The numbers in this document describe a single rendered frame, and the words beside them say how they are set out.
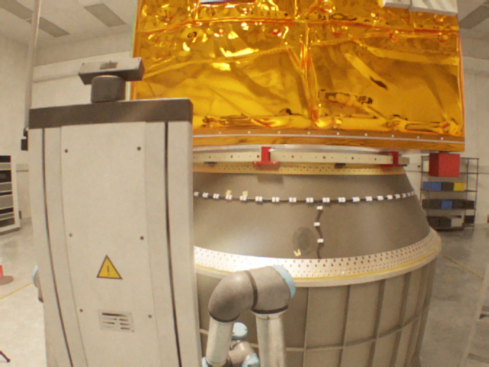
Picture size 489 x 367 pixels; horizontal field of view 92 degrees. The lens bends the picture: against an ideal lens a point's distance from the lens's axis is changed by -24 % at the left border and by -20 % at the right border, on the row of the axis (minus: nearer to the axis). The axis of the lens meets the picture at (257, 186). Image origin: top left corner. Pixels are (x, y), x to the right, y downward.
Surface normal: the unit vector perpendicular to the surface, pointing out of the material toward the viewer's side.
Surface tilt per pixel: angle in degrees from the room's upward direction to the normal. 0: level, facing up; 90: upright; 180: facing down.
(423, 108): 90
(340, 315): 90
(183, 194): 90
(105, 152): 90
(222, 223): 62
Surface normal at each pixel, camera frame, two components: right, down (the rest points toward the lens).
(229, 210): -0.40, -0.40
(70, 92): -0.06, 0.08
